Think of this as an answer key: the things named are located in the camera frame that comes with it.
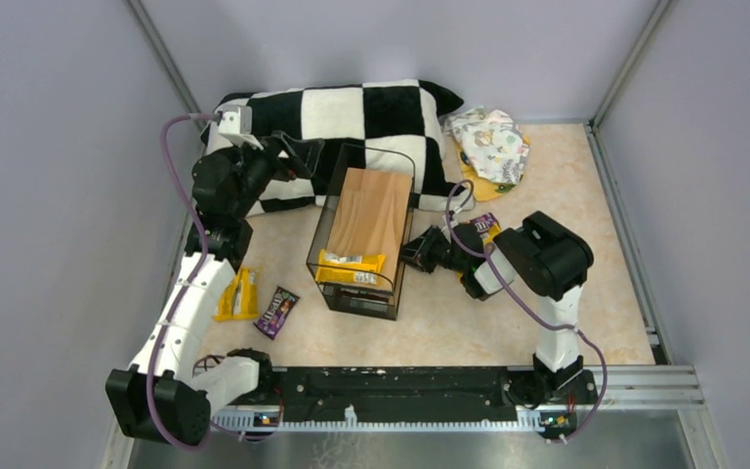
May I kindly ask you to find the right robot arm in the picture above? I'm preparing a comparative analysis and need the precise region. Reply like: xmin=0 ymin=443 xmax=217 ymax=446
xmin=400 ymin=211 xmax=597 ymax=409

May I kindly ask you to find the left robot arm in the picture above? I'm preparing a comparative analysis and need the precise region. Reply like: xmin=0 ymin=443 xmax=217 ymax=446
xmin=104 ymin=131 xmax=325 ymax=449

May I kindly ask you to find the yellow candy bag back side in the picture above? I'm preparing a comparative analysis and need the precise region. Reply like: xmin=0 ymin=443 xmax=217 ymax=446
xmin=480 ymin=225 xmax=502 ymax=246

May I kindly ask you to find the yellow candy bag on shelf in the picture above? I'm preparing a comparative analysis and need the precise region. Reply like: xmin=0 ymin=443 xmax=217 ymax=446
xmin=314 ymin=249 xmax=386 ymax=286

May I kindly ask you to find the yellow candy bag left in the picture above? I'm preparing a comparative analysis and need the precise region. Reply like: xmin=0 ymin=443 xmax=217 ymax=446
xmin=213 ymin=267 xmax=261 ymax=321

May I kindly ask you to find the purple M&M candy bag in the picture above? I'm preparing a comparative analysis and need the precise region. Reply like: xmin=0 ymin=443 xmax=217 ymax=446
xmin=254 ymin=286 xmax=300 ymax=340

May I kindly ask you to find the purple brown M&M bag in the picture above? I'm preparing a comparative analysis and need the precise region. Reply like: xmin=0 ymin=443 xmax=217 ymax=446
xmin=470 ymin=212 xmax=501 ymax=239

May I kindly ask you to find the yellow cloth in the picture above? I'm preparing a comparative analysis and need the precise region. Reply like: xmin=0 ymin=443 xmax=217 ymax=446
xmin=450 ymin=132 xmax=530 ymax=202

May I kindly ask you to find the black white checkered pillow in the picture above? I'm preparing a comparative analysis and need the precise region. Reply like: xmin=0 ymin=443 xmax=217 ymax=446
xmin=220 ymin=79 xmax=476 ymax=216

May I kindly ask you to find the patterned white cloth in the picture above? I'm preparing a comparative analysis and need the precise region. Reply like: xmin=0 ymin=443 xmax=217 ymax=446
xmin=443 ymin=107 xmax=530 ymax=186

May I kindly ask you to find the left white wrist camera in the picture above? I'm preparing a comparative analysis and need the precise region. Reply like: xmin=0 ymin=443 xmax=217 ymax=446
xmin=217 ymin=104 xmax=258 ymax=147

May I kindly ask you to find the black wire shelf wooden top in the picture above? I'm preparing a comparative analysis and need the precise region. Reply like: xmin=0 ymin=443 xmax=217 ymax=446
xmin=306 ymin=144 xmax=416 ymax=320

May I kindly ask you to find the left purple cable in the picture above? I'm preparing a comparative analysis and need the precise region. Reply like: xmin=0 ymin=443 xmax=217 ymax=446
xmin=146 ymin=113 xmax=272 ymax=451

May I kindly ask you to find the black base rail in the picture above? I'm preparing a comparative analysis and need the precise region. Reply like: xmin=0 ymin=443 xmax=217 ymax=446
xmin=213 ymin=366 xmax=599 ymax=441

